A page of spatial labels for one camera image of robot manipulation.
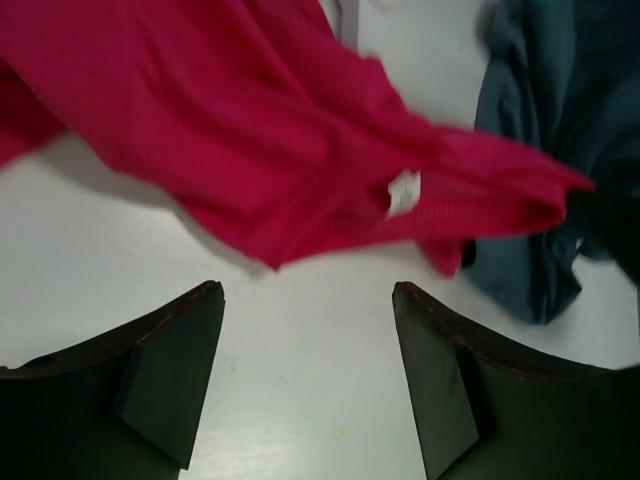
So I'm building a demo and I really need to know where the red t shirt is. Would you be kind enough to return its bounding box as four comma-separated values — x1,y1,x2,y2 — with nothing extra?
1,1,592,276

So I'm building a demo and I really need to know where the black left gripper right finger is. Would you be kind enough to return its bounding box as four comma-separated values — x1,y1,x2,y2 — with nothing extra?
392,282,639,479

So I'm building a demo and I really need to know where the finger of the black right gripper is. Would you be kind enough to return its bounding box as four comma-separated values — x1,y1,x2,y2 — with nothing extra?
567,190,639,287

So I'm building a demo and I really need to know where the dark teal t shirt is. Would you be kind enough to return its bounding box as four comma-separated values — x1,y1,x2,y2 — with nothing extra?
466,1,639,325

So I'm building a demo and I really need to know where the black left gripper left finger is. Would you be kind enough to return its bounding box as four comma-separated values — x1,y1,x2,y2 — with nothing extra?
1,281,225,479

